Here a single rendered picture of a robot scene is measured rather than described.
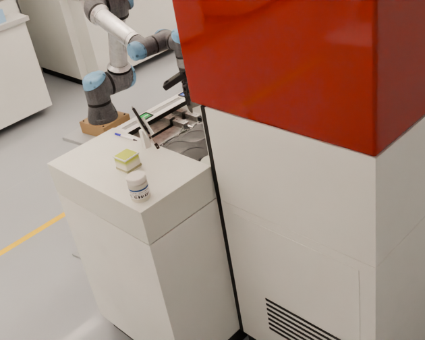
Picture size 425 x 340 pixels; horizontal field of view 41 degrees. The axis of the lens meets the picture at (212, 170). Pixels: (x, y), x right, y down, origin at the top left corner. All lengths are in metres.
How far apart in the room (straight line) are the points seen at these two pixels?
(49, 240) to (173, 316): 1.57
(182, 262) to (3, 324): 1.33
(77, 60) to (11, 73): 0.81
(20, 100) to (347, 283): 3.83
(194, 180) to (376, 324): 0.81
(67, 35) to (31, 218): 2.23
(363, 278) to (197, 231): 0.67
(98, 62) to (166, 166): 3.47
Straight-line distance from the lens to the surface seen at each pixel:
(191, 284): 2.33
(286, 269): 2.17
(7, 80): 5.17
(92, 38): 5.54
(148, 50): 2.35
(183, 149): 2.44
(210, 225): 2.27
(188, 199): 2.13
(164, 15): 6.03
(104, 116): 2.86
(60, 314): 3.19
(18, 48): 5.17
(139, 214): 2.00
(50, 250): 3.65
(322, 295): 2.13
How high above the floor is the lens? 2.08
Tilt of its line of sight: 32 degrees down
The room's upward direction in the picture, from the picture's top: 10 degrees counter-clockwise
